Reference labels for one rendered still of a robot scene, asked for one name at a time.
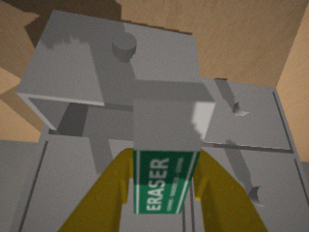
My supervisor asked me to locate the white chest of drawers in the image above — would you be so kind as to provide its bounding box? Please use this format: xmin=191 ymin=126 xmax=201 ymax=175
xmin=9 ymin=76 xmax=309 ymax=232

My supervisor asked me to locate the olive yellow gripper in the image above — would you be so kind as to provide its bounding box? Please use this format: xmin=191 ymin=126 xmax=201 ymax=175
xmin=58 ymin=148 xmax=268 ymax=232

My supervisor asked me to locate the grey and green eraser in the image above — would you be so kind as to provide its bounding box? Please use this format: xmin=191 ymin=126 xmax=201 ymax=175
xmin=133 ymin=79 xmax=215 ymax=214

